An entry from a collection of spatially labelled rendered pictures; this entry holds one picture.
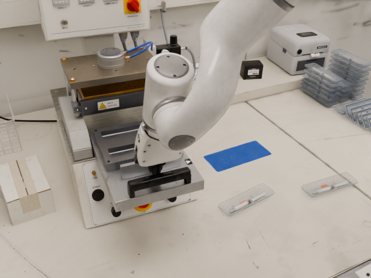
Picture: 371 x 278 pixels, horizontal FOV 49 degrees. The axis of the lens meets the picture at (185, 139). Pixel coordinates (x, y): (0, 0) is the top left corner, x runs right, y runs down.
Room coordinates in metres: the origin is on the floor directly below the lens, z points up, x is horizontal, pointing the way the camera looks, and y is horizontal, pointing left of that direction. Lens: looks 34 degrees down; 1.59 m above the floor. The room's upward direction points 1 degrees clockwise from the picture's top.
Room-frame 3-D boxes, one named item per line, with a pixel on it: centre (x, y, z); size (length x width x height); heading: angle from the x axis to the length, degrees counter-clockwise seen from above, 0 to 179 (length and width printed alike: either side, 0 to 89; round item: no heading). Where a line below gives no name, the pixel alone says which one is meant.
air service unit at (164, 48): (1.31, 0.07, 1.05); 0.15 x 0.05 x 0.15; 113
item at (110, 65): (1.14, 0.22, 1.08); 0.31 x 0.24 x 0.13; 113
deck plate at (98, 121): (1.14, 0.24, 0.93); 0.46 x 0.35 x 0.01; 23
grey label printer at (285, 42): (1.86, -0.53, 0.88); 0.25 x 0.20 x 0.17; 22
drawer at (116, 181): (0.84, 0.11, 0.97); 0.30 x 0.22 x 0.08; 23
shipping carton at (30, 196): (0.90, 0.47, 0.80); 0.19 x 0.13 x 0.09; 28
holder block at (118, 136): (0.88, 0.13, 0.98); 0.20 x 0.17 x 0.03; 113
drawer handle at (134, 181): (0.71, 0.06, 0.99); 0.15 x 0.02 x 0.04; 113
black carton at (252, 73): (1.71, -0.30, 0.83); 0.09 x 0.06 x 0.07; 100
